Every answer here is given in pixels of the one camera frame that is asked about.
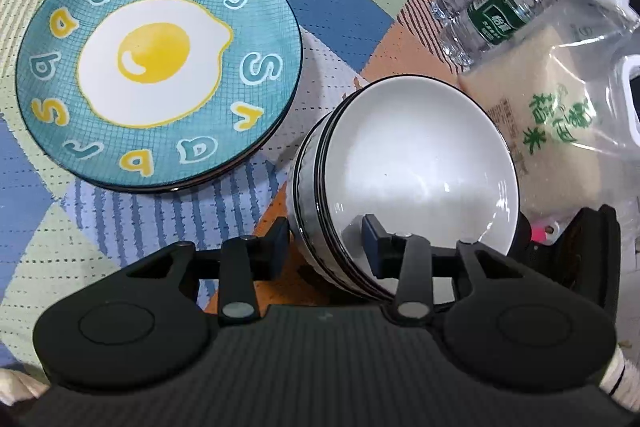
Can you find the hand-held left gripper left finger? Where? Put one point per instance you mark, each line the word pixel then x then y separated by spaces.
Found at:
pixel 280 247

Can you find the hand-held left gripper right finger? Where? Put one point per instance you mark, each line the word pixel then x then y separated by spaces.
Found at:
pixel 370 247

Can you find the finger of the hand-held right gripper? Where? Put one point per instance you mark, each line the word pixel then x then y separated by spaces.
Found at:
pixel 527 232

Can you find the blue fried egg plate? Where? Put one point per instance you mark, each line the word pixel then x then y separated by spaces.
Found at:
pixel 150 57

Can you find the pink plastic object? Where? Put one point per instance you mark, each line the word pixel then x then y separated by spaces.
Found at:
pixel 544 232

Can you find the clear rice bag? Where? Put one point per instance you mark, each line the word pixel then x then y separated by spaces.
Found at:
pixel 540 107

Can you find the white striped cloth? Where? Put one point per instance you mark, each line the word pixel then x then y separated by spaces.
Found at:
pixel 622 377

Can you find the checked tablecloth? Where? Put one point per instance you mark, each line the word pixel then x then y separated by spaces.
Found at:
pixel 60 227

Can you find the green label water bottle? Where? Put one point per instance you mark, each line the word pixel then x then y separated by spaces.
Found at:
pixel 500 12

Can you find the beige cloth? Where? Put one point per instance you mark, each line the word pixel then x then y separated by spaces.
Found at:
pixel 17 387

